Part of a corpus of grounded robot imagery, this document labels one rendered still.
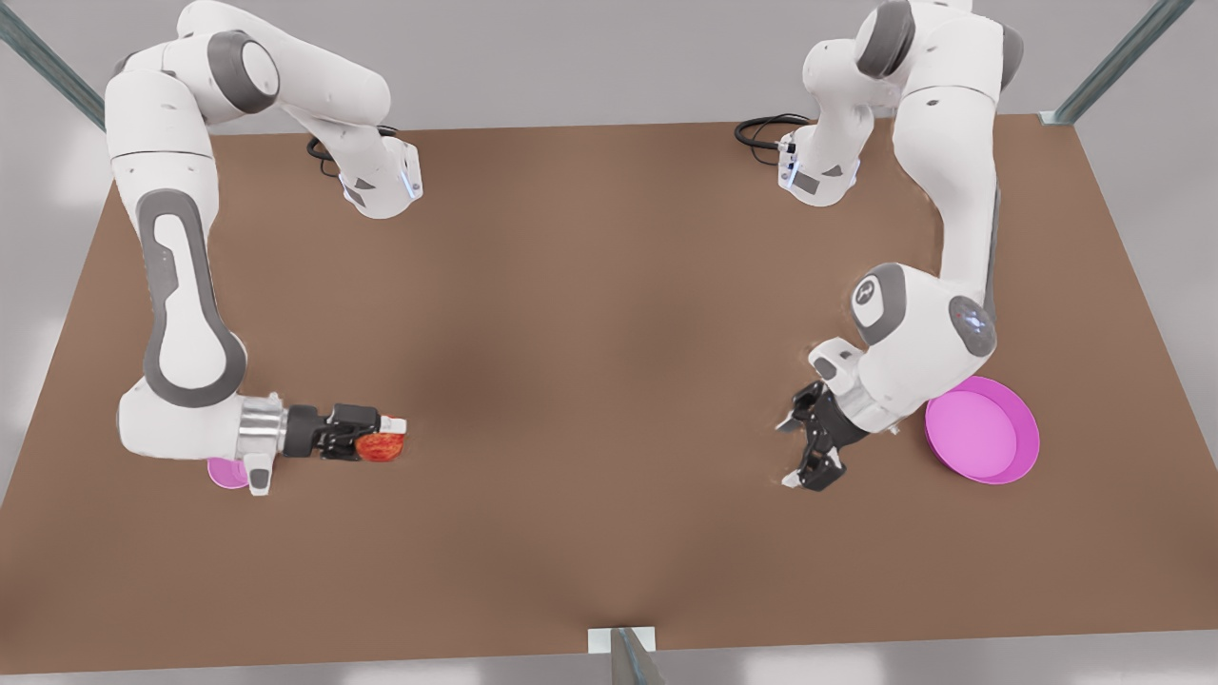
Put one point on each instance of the pink plate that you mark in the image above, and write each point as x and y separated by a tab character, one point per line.
982	433

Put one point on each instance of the red apple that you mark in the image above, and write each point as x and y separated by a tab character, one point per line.
380	448

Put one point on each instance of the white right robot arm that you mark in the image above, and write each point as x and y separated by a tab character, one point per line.
181	285

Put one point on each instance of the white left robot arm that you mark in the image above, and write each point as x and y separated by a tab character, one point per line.
952	190

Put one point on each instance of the silver frame post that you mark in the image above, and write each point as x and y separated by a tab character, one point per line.
52	67
1113	62
628	656

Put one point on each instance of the pink bowl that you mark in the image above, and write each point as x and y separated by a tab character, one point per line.
226	473

